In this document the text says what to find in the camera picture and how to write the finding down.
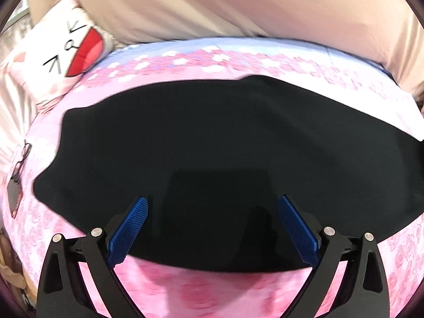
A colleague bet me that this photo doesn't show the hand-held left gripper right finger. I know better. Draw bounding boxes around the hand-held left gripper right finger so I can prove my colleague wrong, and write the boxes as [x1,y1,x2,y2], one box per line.
[277,195,391,318]

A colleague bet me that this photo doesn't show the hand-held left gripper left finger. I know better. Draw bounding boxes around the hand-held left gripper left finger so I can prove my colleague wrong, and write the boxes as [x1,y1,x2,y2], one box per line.
[37,196,149,318]

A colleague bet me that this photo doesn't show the black pants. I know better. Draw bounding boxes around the black pants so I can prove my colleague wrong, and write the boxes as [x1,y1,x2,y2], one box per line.
[32,74,424,274]

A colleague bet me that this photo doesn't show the pink floral bed sheet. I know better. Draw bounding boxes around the pink floral bed sheet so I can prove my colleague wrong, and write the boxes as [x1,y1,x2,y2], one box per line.
[0,36,424,318]

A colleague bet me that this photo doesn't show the black smartphone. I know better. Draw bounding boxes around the black smartphone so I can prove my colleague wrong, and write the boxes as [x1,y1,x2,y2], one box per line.
[7,179,22,218]

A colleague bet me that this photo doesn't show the black eyeglasses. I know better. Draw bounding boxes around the black eyeglasses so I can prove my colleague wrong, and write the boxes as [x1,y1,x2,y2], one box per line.
[11,142,33,181]

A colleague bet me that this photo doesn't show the pale satin cloth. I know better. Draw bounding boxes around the pale satin cloth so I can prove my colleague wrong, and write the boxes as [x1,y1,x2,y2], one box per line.
[0,23,43,179]

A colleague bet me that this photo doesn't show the white cat face pillow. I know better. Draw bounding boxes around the white cat face pillow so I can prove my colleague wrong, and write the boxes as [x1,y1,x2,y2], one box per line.
[0,0,115,107]

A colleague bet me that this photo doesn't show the beige curtain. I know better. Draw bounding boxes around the beige curtain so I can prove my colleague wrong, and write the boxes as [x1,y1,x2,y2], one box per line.
[26,0,424,93]

